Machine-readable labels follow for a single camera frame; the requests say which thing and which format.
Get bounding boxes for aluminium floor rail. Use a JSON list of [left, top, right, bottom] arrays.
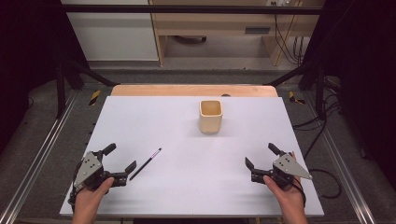
[[302, 90, 378, 224], [0, 90, 79, 224]]

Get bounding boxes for light wooden desk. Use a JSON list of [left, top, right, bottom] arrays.
[[148, 0, 326, 67]]

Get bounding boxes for right hand-held gripper cable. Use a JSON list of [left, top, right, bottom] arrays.
[[292, 182, 307, 209]]

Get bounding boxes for black floor cable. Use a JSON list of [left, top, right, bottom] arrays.
[[291, 77, 344, 200]]

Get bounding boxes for white power strip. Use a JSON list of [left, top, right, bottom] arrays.
[[265, 0, 295, 7]]

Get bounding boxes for person's right hand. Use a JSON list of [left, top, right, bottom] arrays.
[[262, 151, 307, 217]]

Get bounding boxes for beige square pen holder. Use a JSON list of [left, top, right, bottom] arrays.
[[198, 99, 224, 135]]

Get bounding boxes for black metal frame stand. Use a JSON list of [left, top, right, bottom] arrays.
[[55, 59, 120, 119], [264, 60, 327, 121]]

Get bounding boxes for left hand-held gripper cable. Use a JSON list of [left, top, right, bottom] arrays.
[[68, 169, 79, 213]]

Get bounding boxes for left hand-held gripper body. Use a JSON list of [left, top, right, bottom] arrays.
[[73, 149, 129, 191]]

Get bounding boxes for black pen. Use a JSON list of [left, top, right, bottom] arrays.
[[129, 147, 163, 181]]

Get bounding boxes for hand-held gripper cable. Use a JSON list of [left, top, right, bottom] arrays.
[[68, 169, 79, 213], [292, 182, 307, 209]]

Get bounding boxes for black curtain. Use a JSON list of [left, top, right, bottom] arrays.
[[303, 0, 396, 190], [0, 0, 90, 155]]

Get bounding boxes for person's left hand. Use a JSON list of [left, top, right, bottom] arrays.
[[72, 176, 115, 218]]

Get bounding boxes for white cabinet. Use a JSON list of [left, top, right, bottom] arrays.
[[60, 0, 160, 62]]

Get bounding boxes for yellow black tape marker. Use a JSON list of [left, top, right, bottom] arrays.
[[288, 91, 307, 105], [88, 89, 102, 106]]

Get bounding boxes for hanging black cables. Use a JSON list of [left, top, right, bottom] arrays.
[[273, 13, 305, 66]]

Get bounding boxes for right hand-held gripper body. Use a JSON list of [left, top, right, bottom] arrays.
[[250, 151, 314, 190]]

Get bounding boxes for black horizontal frame bar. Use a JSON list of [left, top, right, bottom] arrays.
[[60, 4, 325, 15]]

